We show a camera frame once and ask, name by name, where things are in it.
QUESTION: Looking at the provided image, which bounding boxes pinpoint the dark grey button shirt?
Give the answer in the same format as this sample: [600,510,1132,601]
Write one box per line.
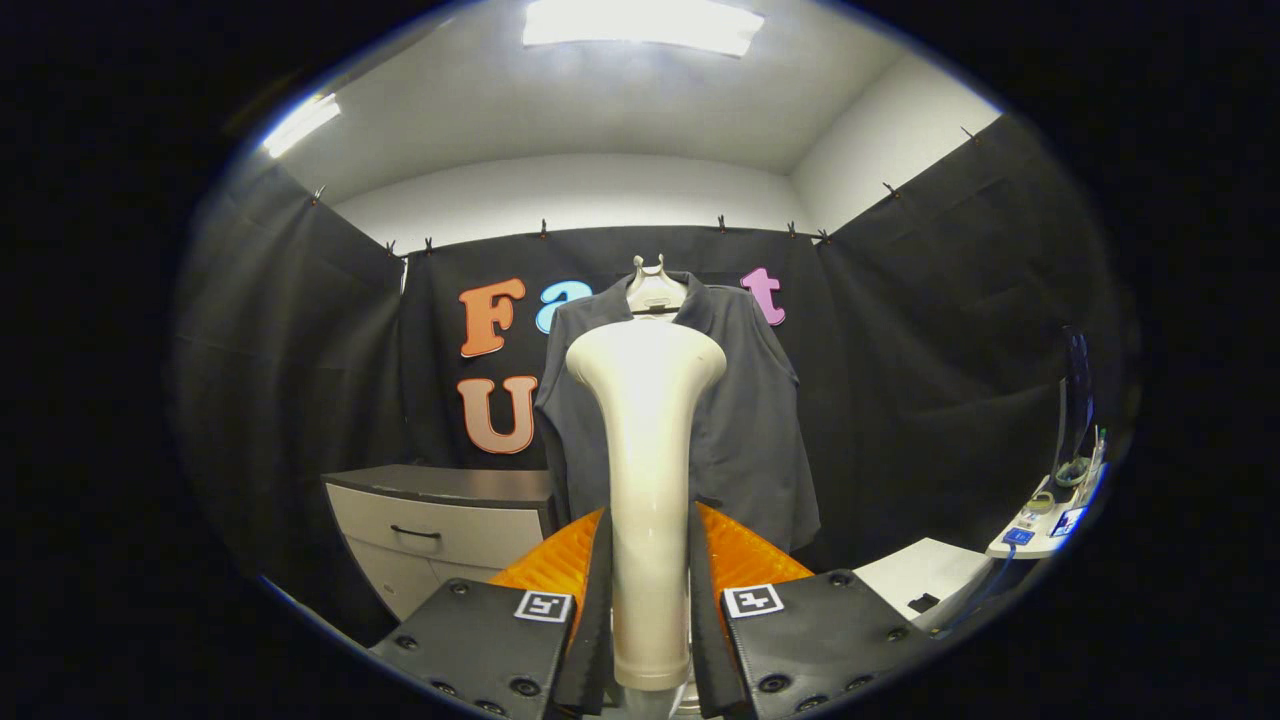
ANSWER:
[535,270,823,556]

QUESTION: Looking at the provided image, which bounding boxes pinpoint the large ceiling light panel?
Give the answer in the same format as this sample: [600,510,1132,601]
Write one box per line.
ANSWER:
[522,0,766,58]

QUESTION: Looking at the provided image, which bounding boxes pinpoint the narrow ceiling light strip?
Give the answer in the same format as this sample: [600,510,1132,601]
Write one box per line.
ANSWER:
[260,92,343,159]

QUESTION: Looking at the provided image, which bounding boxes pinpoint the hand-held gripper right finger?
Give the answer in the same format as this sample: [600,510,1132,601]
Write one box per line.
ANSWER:
[688,502,926,720]

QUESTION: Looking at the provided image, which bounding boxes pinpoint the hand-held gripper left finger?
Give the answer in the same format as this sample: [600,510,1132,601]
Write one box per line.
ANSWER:
[370,505,613,720]

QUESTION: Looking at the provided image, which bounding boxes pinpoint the beige cabinet with grey top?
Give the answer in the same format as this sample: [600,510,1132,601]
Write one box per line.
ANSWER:
[322,464,561,623]

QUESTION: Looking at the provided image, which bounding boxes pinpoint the cream clothes hanger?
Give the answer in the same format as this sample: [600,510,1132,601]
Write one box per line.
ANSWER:
[625,253,689,316]

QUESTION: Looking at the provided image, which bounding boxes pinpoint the white device with blue labels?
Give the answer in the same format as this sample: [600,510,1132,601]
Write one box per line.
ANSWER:
[985,428,1109,561]

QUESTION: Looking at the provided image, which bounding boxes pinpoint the dark monitor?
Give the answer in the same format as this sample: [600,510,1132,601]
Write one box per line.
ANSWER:
[1055,325,1096,476]

